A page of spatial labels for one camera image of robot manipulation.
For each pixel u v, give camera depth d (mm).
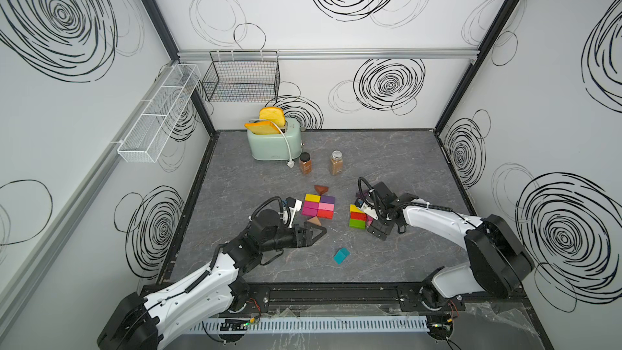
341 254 806
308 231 656
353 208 913
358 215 893
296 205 719
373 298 751
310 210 916
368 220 867
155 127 754
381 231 789
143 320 404
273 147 991
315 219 888
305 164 991
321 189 967
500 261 451
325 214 932
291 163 1043
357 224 891
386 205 694
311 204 944
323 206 939
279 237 641
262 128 947
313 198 963
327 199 963
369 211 789
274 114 989
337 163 982
